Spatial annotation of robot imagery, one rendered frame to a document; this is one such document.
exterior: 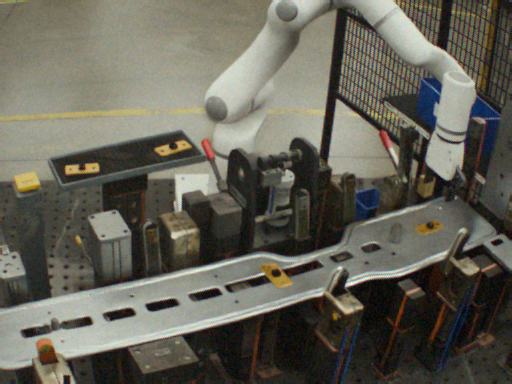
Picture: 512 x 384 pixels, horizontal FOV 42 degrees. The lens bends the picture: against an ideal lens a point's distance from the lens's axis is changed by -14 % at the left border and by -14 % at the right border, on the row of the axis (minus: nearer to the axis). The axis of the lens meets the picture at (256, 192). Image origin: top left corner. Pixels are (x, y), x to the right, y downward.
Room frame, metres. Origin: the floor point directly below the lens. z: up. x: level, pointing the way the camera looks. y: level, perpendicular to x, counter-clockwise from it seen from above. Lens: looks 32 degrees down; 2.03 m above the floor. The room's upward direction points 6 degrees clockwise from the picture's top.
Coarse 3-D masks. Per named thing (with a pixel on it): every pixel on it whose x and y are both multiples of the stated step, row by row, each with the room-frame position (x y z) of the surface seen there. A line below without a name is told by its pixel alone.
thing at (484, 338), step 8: (504, 272) 1.45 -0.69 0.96; (504, 280) 1.47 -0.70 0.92; (496, 288) 1.46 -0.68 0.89; (504, 288) 1.48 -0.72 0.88; (496, 296) 1.46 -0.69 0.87; (488, 304) 1.47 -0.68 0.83; (496, 304) 1.47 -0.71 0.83; (488, 312) 1.46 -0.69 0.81; (488, 320) 1.47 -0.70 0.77; (480, 328) 1.46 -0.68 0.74; (488, 328) 1.48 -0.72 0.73; (480, 336) 1.46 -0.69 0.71; (488, 336) 1.47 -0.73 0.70; (480, 344) 1.43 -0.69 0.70
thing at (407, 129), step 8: (400, 128) 1.72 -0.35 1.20; (408, 128) 1.71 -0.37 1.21; (400, 136) 1.70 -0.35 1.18; (408, 136) 1.71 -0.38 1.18; (416, 136) 1.68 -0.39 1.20; (400, 144) 1.70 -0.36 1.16; (408, 144) 1.71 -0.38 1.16; (400, 152) 1.70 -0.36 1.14; (408, 152) 1.70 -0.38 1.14; (400, 160) 1.69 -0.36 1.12; (408, 160) 1.70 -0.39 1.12; (400, 168) 1.69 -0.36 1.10; (408, 168) 1.70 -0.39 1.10; (400, 176) 1.68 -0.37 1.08; (408, 176) 1.69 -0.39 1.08; (408, 184) 1.69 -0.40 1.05
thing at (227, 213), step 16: (224, 192) 1.52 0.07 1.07; (224, 208) 1.45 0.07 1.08; (240, 208) 1.46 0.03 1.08; (208, 224) 1.46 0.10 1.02; (224, 224) 1.43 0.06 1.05; (240, 224) 1.46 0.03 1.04; (208, 240) 1.45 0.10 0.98; (224, 240) 1.43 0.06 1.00; (208, 256) 1.46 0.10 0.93; (224, 256) 1.45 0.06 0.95
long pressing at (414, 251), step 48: (384, 240) 1.50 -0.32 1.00; (432, 240) 1.52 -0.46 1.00; (480, 240) 1.54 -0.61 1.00; (144, 288) 1.22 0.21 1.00; (192, 288) 1.25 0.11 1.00; (288, 288) 1.28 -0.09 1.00; (0, 336) 0.97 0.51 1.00; (48, 336) 1.01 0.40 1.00; (96, 336) 1.04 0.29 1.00; (144, 336) 1.07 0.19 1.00
